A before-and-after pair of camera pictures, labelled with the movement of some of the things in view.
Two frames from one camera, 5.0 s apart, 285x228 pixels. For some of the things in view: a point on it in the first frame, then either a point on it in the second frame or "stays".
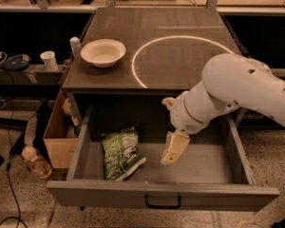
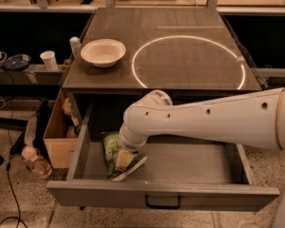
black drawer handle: x=163 y=207 stays
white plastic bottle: x=75 y=43 stays
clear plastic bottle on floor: x=37 y=165 stays
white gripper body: x=180 y=115 → x=132 y=143
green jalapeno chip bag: x=120 y=152 stays
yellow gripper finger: x=177 y=142 → x=123 y=159
